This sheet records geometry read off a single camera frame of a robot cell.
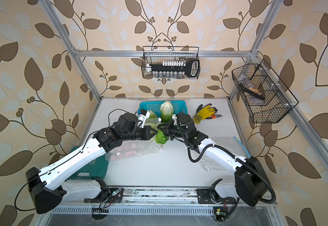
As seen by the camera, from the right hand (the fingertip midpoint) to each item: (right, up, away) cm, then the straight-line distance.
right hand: (155, 126), depth 75 cm
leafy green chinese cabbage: (+3, -6, -3) cm, 7 cm away
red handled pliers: (+42, +4, +34) cm, 54 cm away
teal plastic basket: (-3, +12, +24) cm, 27 cm away
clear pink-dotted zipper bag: (-13, -12, -2) cm, 18 cm away
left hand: (+1, -1, -5) cm, 5 cm away
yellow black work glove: (+34, +7, +34) cm, 49 cm away
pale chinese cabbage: (+6, +8, +22) cm, 24 cm away
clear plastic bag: (+50, -14, +21) cm, 56 cm away
